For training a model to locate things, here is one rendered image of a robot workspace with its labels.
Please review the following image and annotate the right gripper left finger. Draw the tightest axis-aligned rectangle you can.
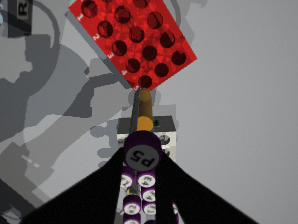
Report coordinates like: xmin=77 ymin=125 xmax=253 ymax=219
xmin=19 ymin=147 xmax=125 ymax=224

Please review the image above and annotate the red rack with round wells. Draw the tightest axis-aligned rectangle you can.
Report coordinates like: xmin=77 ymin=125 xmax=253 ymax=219
xmin=70 ymin=0 xmax=197 ymax=92

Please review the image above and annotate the tube with dark purple cap labelled p5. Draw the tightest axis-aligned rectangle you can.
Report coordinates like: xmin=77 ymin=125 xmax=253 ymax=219
xmin=123 ymin=85 xmax=163 ymax=172

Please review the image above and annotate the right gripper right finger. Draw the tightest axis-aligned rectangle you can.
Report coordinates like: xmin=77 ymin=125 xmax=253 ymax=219
xmin=155 ymin=151 xmax=259 ymax=224

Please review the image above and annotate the tube with purple-rimmed white cap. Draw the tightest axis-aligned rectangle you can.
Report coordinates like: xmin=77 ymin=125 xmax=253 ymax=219
xmin=142 ymin=199 xmax=156 ymax=215

